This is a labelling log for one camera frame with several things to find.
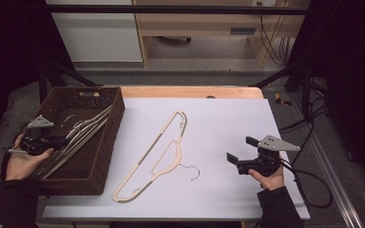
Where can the yellow and black tool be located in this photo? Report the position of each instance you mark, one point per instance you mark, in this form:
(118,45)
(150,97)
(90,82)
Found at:
(278,99)

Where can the light wooden desk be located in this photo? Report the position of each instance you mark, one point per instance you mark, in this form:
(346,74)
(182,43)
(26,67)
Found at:
(196,25)

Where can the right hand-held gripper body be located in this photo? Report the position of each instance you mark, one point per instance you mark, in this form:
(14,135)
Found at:
(277,144)

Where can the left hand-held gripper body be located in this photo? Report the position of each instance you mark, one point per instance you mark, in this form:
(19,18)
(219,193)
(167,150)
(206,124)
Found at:
(39,123)

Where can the white cabinet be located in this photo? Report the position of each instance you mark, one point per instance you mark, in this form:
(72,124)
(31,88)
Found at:
(98,38)

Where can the wooden table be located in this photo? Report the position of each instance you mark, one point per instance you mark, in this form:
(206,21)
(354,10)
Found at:
(171,92)

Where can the aluminium rail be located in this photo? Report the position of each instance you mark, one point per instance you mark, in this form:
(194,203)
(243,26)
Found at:
(339,196)

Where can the black metal stand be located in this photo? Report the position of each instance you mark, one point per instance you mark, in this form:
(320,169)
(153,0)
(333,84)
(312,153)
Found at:
(42,85)
(305,91)

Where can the person's right hand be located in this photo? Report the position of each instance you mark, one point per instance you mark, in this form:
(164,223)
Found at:
(271,183)

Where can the black curtain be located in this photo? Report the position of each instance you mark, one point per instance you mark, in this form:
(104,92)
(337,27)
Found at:
(9,47)
(355,63)

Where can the white table sheet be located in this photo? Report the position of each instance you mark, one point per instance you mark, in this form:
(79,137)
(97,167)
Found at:
(228,126)

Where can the brown woven basket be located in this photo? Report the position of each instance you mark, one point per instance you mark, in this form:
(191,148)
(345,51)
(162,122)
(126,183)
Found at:
(88,158)

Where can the person's left hand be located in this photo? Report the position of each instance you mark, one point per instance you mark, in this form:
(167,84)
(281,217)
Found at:
(22,164)

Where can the black horizontal frame bar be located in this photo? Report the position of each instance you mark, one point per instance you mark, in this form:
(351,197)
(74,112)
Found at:
(171,9)

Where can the beige plastic clothes hanger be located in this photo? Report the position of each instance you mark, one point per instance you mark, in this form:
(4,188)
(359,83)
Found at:
(76,147)
(180,148)
(92,122)

